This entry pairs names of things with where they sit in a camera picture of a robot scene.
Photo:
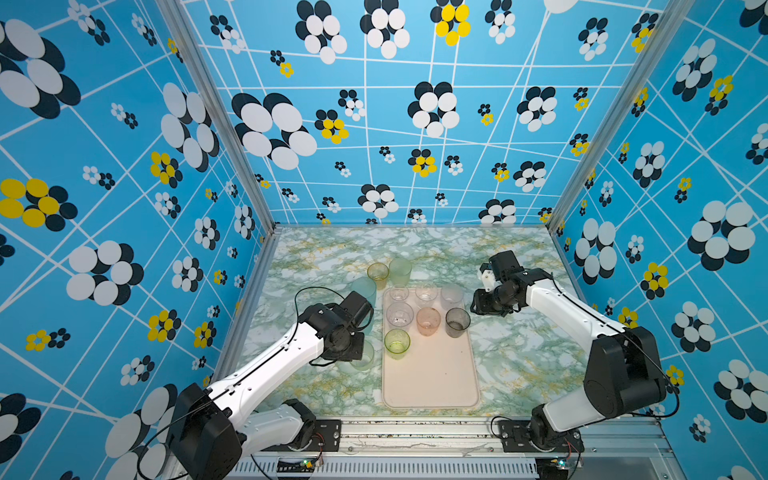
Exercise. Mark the light green textured cup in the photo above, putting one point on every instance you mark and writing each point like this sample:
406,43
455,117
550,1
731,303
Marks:
400,270

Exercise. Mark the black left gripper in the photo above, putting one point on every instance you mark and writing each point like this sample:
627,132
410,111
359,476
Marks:
356,355

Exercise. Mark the pink textured plastic cup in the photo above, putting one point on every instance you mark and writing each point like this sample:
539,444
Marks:
428,321

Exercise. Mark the large clear plastic cup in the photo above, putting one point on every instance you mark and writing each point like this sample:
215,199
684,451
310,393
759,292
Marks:
399,315

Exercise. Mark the dark grey plastic cup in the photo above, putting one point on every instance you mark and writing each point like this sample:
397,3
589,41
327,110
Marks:
457,321

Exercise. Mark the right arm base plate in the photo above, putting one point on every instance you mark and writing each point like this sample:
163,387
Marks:
516,437

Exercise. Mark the clear textured plastic cup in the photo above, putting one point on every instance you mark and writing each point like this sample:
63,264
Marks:
452,296

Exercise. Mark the pale green plastic cup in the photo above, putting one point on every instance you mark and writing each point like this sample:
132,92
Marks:
367,358

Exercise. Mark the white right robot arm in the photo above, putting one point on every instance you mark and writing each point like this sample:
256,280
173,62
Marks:
623,373

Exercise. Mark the right aluminium corner post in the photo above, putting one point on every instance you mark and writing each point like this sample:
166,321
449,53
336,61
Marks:
669,23

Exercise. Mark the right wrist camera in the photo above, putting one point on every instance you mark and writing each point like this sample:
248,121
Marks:
487,277

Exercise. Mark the pale pink plastic tray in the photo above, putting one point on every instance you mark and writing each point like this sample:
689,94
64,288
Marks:
437,372

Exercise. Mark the amber yellow plastic cup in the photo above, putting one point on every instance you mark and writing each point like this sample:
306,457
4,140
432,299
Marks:
379,273

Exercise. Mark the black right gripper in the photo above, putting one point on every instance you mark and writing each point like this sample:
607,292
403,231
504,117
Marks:
478,299

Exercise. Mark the bright green plastic cup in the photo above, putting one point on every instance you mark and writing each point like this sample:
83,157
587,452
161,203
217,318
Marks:
397,342

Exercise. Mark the aluminium front rail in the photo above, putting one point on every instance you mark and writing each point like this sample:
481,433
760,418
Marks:
465,448

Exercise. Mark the aluminium corner post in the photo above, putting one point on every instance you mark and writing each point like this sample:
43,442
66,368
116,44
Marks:
181,29
669,23

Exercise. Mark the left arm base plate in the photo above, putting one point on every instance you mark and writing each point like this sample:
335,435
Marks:
320,435

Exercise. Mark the teal textured cup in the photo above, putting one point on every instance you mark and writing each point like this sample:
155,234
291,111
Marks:
365,287

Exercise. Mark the small clear faceted glass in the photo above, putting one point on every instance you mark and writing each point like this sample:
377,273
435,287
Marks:
426,295

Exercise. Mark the left aluminium corner post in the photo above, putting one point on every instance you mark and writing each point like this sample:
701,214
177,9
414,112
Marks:
181,29

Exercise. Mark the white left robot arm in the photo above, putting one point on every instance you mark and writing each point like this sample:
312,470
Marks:
212,428

